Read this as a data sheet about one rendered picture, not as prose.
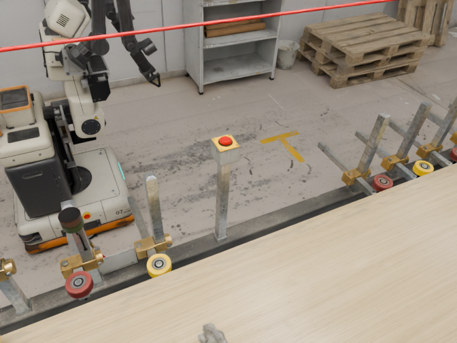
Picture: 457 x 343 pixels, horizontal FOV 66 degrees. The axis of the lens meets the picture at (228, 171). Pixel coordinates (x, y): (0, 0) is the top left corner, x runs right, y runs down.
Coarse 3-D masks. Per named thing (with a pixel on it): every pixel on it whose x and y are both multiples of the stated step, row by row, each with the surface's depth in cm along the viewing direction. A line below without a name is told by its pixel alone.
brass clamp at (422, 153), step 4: (428, 144) 186; (420, 148) 184; (428, 148) 183; (432, 148) 183; (436, 148) 184; (440, 148) 186; (416, 152) 187; (420, 152) 185; (424, 152) 182; (428, 152) 183; (420, 156) 185; (424, 156) 183
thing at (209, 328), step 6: (210, 324) 104; (204, 330) 102; (210, 330) 101; (216, 330) 102; (198, 336) 101; (204, 336) 101; (210, 336) 100; (216, 336) 101; (222, 336) 101; (204, 342) 99; (210, 342) 100; (216, 342) 99; (222, 342) 100
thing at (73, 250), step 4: (68, 236) 129; (72, 236) 129; (68, 240) 128; (72, 240) 128; (68, 244) 126; (72, 244) 127; (72, 248) 125; (76, 248) 125; (72, 252) 124; (76, 252) 124; (80, 268) 120; (88, 296) 115
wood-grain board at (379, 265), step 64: (384, 192) 148; (448, 192) 150; (256, 256) 122; (320, 256) 123; (384, 256) 125; (448, 256) 126; (64, 320) 103; (128, 320) 104; (192, 320) 105; (256, 320) 106; (320, 320) 107; (384, 320) 108; (448, 320) 109
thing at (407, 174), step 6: (360, 132) 192; (360, 138) 191; (366, 138) 188; (366, 144) 189; (378, 150) 182; (384, 150) 181; (384, 156) 179; (396, 168) 174; (402, 168) 172; (402, 174) 172; (408, 174) 169; (414, 174) 169; (408, 180) 169
